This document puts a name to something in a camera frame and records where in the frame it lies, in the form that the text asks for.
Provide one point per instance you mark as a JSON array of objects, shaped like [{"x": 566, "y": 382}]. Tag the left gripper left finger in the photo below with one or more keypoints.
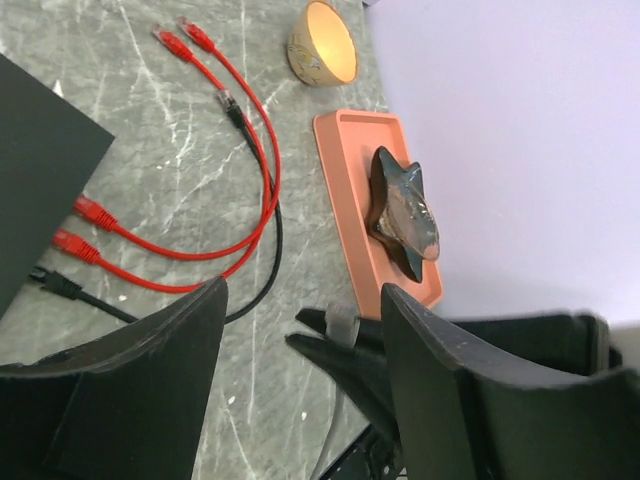
[{"x": 128, "y": 405}]

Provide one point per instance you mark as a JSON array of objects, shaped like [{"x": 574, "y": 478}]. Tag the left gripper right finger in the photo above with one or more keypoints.
[{"x": 466, "y": 409}]

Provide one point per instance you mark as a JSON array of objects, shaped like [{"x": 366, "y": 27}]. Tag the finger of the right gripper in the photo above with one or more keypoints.
[
  {"x": 361, "y": 375},
  {"x": 343, "y": 326}
]

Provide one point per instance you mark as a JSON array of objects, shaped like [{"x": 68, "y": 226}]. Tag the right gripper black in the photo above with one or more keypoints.
[{"x": 576, "y": 343}]

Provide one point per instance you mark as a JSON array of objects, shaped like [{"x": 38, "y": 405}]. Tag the black network switch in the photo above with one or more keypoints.
[{"x": 49, "y": 151}]

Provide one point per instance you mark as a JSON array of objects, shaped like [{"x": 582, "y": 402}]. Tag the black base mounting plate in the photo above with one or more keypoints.
[{"x": 368, "y": 457}]

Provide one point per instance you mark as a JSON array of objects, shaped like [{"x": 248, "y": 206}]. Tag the blue star-shaped dish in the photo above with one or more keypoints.
[{"x": 399, "y": 216}]

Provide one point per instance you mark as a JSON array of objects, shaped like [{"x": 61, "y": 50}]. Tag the salmon pink tray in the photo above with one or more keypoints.
[{"x": 346, "y": 142}]

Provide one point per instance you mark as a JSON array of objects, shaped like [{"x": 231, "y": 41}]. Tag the yellow ceramic bowl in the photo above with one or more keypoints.
[{"x": 320, "y": 50}]

